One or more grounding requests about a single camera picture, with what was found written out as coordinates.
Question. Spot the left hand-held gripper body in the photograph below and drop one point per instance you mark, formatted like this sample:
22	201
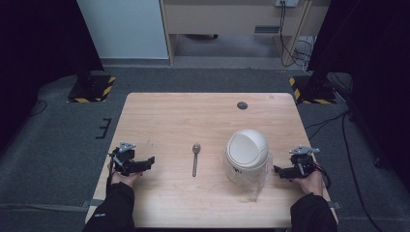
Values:
124	159

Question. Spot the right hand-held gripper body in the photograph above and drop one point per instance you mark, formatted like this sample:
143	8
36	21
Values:
302	162

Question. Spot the person's left hand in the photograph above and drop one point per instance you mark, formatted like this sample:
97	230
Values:
124	179

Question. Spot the person's right hand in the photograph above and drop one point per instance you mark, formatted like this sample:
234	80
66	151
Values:
311	183

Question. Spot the white swing-lid trash can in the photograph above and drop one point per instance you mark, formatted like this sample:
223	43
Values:
246	154

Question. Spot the metal spoon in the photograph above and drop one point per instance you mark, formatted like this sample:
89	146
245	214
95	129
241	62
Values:
195	161

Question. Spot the black stand base hazard stripes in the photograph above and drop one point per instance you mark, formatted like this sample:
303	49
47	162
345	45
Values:
92	90
314	93

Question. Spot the white panel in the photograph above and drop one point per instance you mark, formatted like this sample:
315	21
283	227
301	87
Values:
124	29

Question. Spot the grey power strip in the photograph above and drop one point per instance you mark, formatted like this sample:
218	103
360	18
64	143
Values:
286	2

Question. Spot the grey table bracket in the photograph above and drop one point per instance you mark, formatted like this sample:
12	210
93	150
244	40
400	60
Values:
335	205
92	203

